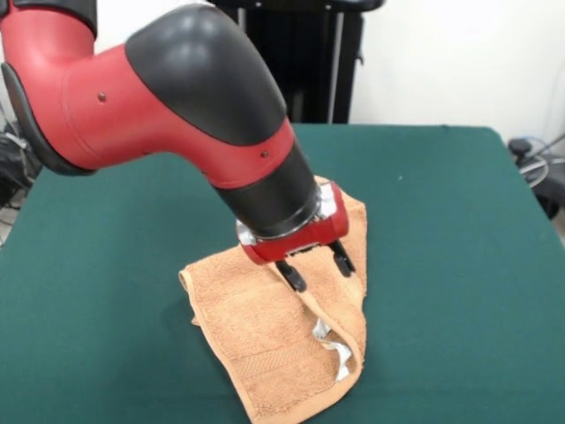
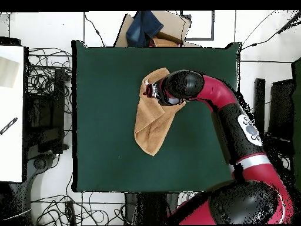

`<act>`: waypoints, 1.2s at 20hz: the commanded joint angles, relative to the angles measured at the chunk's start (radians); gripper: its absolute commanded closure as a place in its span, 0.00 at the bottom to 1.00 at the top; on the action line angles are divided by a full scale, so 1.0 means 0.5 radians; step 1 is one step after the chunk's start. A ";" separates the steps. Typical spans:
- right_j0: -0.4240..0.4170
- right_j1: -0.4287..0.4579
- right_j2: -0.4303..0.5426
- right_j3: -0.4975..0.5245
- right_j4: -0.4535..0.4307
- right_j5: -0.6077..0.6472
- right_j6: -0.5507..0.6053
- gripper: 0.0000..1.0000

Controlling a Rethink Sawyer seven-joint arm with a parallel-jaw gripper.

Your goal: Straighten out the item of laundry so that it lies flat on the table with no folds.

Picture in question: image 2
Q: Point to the tan terry towel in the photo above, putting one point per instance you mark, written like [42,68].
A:
[148,127]

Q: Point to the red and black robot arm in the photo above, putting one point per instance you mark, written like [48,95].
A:
[216,91]

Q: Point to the dark green table cloth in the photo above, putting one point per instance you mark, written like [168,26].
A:
[105,106]

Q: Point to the blue denim jeans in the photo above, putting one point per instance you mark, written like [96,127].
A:
[143,28]

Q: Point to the brown cardboard box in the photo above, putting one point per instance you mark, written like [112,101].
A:
[174,23]

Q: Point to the black equipment rack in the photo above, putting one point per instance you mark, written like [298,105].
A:
[44,117]

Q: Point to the black swivel chair base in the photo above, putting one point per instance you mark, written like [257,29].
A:
[40,163]

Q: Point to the black chair panel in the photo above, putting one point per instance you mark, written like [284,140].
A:
[282,106]

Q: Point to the beige paper sheet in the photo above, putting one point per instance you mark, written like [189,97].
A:
[8,73]

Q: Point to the black ribbed rod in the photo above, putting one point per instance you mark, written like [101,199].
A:
[9,126]

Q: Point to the white desk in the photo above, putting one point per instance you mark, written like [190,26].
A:
[11,141]

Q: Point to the black rectangular frame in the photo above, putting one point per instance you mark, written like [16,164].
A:
[212,26]

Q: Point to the black upright post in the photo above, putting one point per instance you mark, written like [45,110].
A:
[259,94]

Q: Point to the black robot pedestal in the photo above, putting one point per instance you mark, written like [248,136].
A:
[152,209]

